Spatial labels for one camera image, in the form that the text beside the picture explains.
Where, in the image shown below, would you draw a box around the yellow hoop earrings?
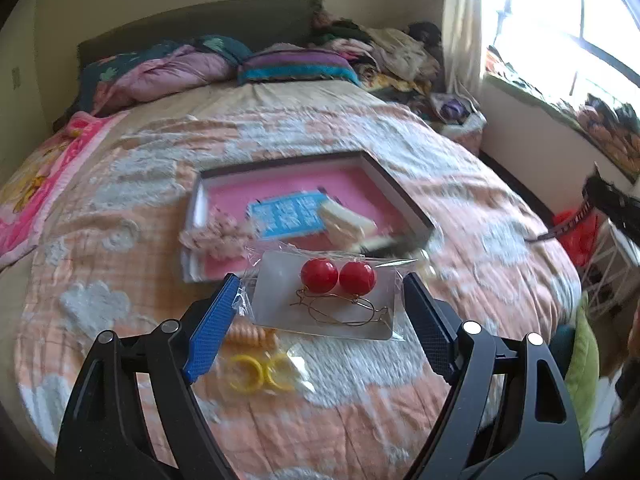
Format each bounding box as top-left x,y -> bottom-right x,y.
221,350 -> 316,396

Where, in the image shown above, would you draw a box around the peach spiral hair tie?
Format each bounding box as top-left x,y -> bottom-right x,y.
221,323 -> 280,354

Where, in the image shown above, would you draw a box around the red ball earrings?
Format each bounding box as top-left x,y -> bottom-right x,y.
234,244 -> 416,341

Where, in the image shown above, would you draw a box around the red plastic bag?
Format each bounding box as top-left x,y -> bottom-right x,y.
559,212 -> 600,268

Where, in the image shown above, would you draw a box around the window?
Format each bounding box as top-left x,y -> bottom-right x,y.
482,0 -> 639,107

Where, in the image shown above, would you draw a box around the dotted chiffon bow hair clip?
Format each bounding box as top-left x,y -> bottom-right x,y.
178,207 -> 259,260

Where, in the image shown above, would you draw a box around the cream curtain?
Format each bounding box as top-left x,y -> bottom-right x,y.
442,0 -> 485,106

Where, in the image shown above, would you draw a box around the cream white hair clip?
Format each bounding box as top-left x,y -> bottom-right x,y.
317,200 -> 378,248

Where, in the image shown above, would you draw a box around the pink cartoon blanket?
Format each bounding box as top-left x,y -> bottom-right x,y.
1,112 -> 126,268

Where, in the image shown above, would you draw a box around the pile of clothes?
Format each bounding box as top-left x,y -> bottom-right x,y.
310,9 -> 442,100

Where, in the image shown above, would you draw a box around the shallow grey cardboard box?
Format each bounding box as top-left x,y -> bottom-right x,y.
183,151 -> 434,252

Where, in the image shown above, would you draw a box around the beige bed sheet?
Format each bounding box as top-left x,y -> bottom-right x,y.
120,80 -> 384,129

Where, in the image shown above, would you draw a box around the pink and teal floral duvet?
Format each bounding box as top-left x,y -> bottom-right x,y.
68,35 -> 252,117

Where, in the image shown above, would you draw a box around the purple and teal pillow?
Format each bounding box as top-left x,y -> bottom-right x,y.
238,44 -> 359,86

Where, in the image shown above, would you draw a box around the dark green headboard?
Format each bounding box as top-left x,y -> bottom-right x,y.
77,0 -> 322,68

